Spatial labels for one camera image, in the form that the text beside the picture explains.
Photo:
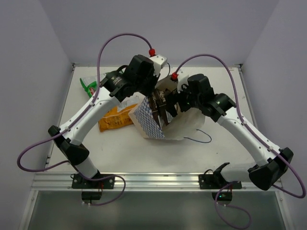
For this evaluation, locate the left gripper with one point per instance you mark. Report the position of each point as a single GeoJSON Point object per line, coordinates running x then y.
{"type": "Point", "coordinates": [151, 83]}

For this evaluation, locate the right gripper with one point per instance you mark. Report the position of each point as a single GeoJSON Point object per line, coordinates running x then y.
{"type": "Point", "coordinates": [173, 98]}

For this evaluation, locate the brown kettle chips bag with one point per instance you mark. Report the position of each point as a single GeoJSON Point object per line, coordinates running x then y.
{"type": "Point", "coordinates": [157, 104]}

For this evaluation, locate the blue checkered paper bag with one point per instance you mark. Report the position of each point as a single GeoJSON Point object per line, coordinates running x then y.
{"type": "Point", "coordinates": [154, 121]}

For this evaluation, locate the orange chips bag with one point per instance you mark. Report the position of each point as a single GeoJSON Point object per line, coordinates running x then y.
{"type": "Point", "coordinates": [118, 116]}

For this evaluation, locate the green cassava chips bag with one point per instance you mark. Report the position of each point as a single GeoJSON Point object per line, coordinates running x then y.
{"type": "Point", "coordinates": [89, 84]}

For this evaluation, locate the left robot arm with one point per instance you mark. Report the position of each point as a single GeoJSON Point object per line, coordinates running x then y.
{"type": "Point", "coordinates": [114, 88]}

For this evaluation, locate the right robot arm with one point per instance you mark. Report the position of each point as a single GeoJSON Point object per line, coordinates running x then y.
{"type": "Point", "coordinates": [271, 161]}

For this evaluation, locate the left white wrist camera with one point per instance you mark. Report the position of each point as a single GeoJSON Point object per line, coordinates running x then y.
{"type": "Point", "coordinates": [159, 62]}

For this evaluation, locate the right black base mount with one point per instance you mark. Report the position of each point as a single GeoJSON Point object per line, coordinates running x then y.
{"type": "Point", "coordinates": [208, 180]}

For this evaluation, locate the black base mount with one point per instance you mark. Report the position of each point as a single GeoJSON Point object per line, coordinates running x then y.
{"type": "Point", "coordinates": [96, 184]}
{"type": "Point", "coordinates": [208, 180]}

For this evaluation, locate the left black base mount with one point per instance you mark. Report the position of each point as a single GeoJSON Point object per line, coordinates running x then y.
{"type": "Point", "coordinates": [96, 184]}

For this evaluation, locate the aluminium table edge frame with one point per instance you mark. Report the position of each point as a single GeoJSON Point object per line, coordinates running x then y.
{"type": "Point", "coordinates": [125, 151]}

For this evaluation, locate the aluminium front rail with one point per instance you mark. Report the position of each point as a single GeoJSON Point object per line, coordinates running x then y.
{"type": "Point", "coordinates": [156, 182]}

